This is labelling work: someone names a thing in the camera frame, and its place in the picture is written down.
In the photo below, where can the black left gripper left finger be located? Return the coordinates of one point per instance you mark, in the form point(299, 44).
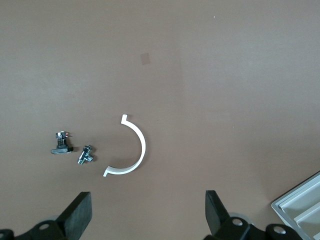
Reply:
point(75, 215)

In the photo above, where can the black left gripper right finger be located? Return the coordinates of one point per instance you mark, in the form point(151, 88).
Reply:
point(215, 215)

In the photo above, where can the white drawer cabinet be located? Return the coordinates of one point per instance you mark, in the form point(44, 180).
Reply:
point(300, 207)

